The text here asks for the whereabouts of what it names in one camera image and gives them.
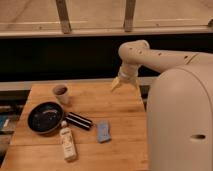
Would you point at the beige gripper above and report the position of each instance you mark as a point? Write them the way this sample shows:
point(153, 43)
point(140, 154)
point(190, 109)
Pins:
point(127, 74)

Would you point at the white plastic bottle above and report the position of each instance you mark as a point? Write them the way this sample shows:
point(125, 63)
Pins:
point(67, 141)

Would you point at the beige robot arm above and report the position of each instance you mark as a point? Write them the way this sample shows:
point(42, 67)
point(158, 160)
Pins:
point(179, 105)

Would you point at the beige ceramic cup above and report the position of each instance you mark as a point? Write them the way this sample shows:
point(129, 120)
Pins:
point(61, 93)

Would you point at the blue sponge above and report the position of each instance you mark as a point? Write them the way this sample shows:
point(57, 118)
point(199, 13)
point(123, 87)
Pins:
point(103, 131)

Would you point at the black rectangular box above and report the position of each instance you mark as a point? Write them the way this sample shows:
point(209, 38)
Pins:
point(79, 121)

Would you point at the blue object at left edge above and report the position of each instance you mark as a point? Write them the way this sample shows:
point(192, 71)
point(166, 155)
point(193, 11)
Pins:
point(3, 119)

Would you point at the right wooden post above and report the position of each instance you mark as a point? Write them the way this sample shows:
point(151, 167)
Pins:
point(129, 15)

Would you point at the wooden post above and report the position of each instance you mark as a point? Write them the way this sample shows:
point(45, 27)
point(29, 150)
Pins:
point(129, 15)
point(63, 16)

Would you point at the left wooden post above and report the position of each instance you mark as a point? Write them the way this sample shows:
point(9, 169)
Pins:
point(63, 16)

